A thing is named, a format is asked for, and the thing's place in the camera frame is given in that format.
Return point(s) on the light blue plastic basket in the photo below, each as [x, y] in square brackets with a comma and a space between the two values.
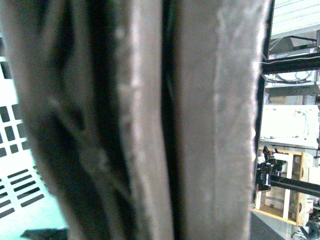
[25, 202]

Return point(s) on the wooden crate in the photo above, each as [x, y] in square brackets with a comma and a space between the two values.
[285, 185]

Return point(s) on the white box on shelf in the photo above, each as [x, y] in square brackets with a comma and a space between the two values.
[291, 125]

